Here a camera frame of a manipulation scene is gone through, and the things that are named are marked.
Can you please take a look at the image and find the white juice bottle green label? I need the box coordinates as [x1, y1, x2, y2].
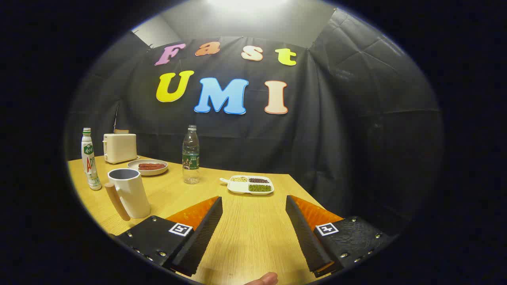
[81, 127, 103, 191]

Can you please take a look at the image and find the clear plastic water bottle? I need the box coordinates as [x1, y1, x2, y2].
[182, 125, 200, 184]

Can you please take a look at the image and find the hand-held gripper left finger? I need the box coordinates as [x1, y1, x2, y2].
[109, 196, 223, 277]

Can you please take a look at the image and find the white divided dish with beans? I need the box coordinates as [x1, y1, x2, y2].
[220, 175, 274, 196]

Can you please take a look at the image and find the wooden table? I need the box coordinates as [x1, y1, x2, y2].
[67, 155, 345, 285]

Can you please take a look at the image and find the cream toaster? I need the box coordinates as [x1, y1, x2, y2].
[103, 133, 138, 164]

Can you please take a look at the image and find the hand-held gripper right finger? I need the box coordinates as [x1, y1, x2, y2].
[285, 195, 396, 277]

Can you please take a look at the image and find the round white plate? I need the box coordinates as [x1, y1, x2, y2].
[127, 159, 168, 176]

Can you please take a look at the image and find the white cup with wooden handle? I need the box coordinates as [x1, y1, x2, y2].
[105, 168, 151, 221]

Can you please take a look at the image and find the black backdrop cloth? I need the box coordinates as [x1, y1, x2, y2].
[65, 8, 444, 234]

